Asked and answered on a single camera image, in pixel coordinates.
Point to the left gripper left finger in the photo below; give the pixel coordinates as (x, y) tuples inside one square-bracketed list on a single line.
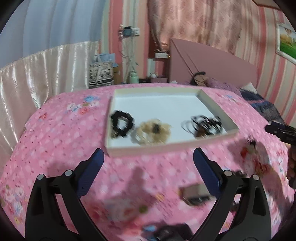
[(44, 220)]

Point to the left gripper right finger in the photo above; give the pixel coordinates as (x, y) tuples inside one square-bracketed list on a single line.
[(252, 219)]

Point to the black hair claw clip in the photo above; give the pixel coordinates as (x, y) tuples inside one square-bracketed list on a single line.
[(122, 124)]

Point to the beige scrunchie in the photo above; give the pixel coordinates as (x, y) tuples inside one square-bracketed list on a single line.
[(152, 132)]

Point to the person's right hand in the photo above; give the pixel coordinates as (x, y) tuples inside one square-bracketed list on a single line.
[(291, 167)]

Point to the dark knitted blanket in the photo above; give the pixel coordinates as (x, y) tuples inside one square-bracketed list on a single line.
[(261, 105)]

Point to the white tissue cloth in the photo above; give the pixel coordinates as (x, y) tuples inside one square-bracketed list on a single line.
[(249, 87)]

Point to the purple dotted pillow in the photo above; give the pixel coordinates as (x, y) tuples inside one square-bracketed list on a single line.
[(213, 83)]

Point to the framed landscape picture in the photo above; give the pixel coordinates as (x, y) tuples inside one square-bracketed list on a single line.
[(285, 41)]

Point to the pink floral bedsheet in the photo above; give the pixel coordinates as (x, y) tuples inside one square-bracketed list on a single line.
[(130, 192)]

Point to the pink padded headboard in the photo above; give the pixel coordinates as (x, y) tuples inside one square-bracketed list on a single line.
[(187, 58)]

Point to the pink patterned curtain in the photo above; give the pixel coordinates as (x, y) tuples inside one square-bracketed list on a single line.
[(214, 23)]

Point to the cream satin drape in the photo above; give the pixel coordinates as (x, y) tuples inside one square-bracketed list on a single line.
[(28, 83)]

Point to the white shallow cardboard tray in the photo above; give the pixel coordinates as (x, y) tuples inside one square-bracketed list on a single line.
[(172, 105)]

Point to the white power strip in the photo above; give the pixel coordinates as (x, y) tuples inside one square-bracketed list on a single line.
[(160, 55)]

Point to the black white patterned tote bag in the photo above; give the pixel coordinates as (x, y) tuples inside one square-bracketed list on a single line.
[(101, 74)]

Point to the green water bottle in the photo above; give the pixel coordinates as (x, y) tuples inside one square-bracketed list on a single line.
[(133, 78)]

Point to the brown cardboard box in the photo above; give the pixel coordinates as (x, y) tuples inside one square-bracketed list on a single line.
[(117, 76)]

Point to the light blue gift bag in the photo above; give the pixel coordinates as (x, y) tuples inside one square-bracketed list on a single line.
[(104, 57)]

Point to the blue sheer curtain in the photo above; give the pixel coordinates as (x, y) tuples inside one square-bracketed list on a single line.
[(39, 25)]

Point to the wall socket with charger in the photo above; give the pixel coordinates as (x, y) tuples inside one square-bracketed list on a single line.
[(128, 31)]

